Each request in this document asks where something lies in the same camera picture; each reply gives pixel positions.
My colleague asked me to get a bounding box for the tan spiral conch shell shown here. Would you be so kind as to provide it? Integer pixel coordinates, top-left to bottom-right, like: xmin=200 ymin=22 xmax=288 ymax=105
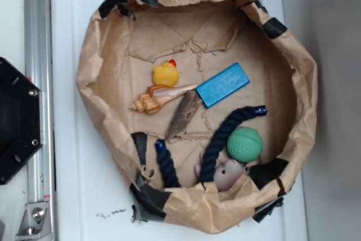
xmin=130 ymin=84 xmax=197 ymax=115

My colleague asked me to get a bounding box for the grey driftwood piece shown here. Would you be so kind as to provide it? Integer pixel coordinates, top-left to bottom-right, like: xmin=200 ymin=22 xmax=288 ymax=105
xmin=165 ymin=90 xmax=202 ymax=141

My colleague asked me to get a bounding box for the brown paper bag bin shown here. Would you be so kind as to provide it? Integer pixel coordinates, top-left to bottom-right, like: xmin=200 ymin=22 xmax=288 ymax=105
xmin=76 ymin=0 xmax=318 ymax=234

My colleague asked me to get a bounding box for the yellow rubber duck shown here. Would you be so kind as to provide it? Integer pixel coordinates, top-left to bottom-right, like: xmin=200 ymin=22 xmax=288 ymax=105
xmin=153 ymin=59 xmax=179 ymax=87

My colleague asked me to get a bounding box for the blue wooden block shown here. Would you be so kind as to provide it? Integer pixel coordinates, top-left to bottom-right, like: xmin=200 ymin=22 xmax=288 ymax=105
xmin=196 ymin=63 xmax=250 ymax=108

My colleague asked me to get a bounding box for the green rubber ball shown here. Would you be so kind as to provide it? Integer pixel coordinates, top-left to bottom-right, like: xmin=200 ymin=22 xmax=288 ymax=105
xmin=227 ymin=127 xmax=263 ymax=163

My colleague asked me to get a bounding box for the pink plush mouse toy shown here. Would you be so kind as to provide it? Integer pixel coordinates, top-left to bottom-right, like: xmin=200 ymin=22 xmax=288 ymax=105
xmin=193 ymin=152 xmax=259 ymax=192

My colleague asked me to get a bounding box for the dark blue rope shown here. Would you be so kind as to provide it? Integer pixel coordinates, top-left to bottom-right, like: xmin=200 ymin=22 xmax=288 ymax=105
xmin=155 ymin=105 xmax=268 ymax=189

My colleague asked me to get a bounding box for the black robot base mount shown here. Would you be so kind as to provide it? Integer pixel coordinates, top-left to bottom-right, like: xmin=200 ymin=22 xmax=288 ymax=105
xmin=1 ymin=58 xmax=42 ymax=185

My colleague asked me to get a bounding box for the aluminium extrusion rail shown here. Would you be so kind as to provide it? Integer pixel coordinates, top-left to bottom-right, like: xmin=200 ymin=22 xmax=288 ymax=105
xmin=24 ymin=0 xmax=58 ymax=240

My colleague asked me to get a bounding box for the metal corner bracket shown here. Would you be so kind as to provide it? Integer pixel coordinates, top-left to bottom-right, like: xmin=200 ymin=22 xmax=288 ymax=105
xmin=15 ymin=201 xmax=53 ymax=240

